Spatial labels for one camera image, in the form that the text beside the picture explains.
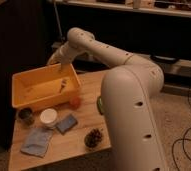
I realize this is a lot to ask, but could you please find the orange ball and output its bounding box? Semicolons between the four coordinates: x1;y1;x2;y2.
69;96;81;109

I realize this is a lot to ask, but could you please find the green small object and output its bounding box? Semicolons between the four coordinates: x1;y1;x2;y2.
96;96;104;115

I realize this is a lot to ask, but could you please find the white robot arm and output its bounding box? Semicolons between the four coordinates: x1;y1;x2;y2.
48;27;169;171

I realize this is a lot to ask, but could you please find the metal vertical pole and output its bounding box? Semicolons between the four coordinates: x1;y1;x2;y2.
53;0;65;44

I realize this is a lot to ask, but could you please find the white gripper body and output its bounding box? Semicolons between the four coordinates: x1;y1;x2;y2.
47;51;70;65

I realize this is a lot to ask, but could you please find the grey lower shelf rail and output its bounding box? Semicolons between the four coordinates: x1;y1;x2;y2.
56;41;191;77

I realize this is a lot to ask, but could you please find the light wooden table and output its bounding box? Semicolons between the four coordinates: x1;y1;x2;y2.
8;71;110;171

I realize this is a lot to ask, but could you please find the grey folded cloth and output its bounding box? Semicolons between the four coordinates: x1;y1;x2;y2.
20;127;53;158

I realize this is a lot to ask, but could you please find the blue sponge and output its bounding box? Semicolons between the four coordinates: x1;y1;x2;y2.
56;114;78;134

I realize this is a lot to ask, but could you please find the white cup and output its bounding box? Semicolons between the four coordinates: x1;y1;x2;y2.
40;108;58;129

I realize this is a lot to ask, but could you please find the brown pine cone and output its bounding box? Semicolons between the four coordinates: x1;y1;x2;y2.
84;129;103;148

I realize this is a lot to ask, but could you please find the dark small can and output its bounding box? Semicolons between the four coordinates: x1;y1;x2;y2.
18;108;34;125

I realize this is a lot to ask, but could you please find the upper wall shelf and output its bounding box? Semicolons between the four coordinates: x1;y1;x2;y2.
47;0;191;18

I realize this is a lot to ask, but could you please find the yellow plastic tray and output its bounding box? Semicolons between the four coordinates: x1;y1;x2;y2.
12;64;81;111

